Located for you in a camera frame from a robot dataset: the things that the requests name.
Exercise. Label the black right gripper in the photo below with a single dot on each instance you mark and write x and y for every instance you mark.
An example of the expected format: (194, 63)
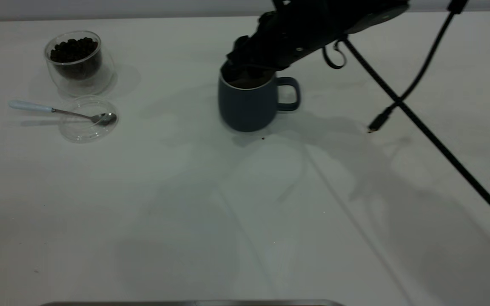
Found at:
(304, 29)

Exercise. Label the dark blue-grey ceramic mug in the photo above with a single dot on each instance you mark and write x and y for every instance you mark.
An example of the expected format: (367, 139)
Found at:
(245, 108)

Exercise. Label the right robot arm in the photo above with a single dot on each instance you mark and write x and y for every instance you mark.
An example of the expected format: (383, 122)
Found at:
(381, 17)

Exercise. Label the double-walled clear glass cup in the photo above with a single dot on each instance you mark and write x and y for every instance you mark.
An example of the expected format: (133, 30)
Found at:
(81, 83)

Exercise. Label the coffee beans pile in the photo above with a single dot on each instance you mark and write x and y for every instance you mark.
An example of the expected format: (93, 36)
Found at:
(74, 51)

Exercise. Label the clear round plastic lid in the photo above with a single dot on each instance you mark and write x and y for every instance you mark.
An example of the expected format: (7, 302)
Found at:
(81, 131)

